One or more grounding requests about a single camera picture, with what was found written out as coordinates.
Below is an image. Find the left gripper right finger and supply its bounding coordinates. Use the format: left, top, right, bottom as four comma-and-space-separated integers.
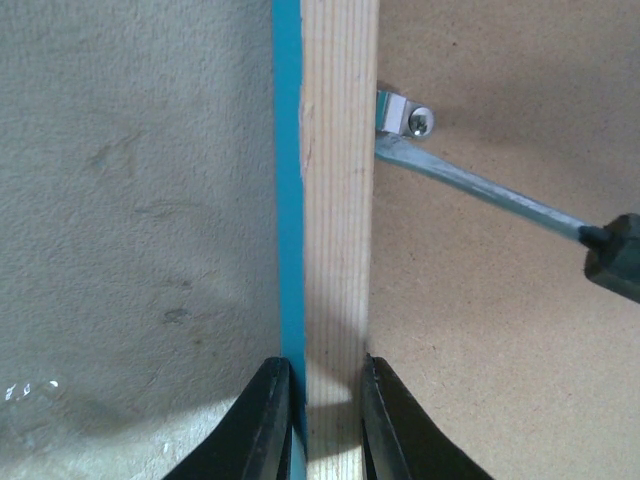
361, 355, 491, 480

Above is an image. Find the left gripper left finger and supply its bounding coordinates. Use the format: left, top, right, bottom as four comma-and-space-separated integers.
166, 357, 292, 480

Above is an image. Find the teal wooden picture frame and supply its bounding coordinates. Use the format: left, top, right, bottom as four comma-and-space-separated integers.
272, 1, 639, 479

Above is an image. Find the yellow handled screwdriver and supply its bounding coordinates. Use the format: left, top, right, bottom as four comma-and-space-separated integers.
375, 134, 639, 302

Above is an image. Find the metal frame clip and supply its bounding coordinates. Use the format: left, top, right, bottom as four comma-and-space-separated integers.
375, 90, 435, 140

